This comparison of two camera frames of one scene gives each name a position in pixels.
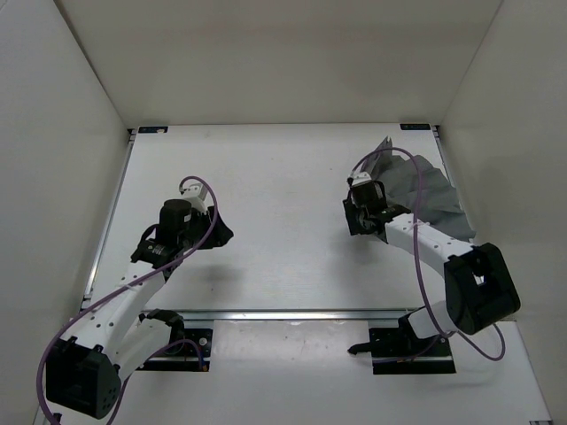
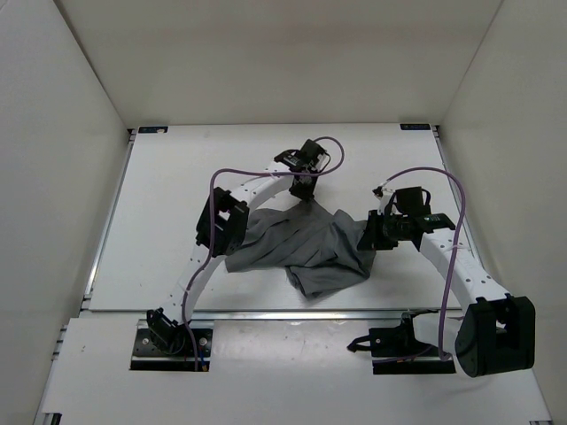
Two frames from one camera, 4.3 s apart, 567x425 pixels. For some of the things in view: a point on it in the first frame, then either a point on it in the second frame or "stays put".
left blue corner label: [152, 129] stays put
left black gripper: [222, 233] to [304, 195]
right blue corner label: [415, 127] stays put
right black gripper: [350, 206] to [371, 239]
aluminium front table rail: [293, 314] stays put
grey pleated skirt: [438, 199] to [322, 251]
